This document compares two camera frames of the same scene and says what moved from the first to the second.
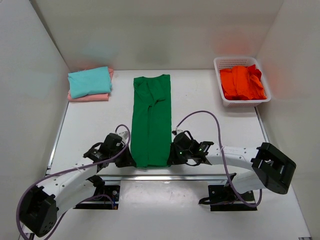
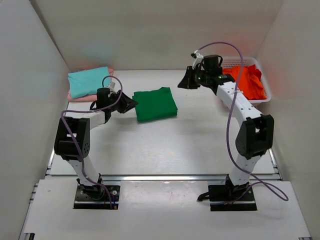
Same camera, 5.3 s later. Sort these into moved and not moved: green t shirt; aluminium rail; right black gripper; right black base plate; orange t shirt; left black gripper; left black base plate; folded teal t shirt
Moved: green t shirt; right black gripper; left black gripper
Not moved: aluminium rail; orange t shirt; right black base plate; left black base plate; folded teal t shirt
